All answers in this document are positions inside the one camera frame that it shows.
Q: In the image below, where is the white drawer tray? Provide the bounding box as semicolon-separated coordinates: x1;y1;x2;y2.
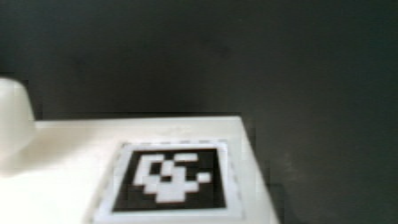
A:
0;78;279;224

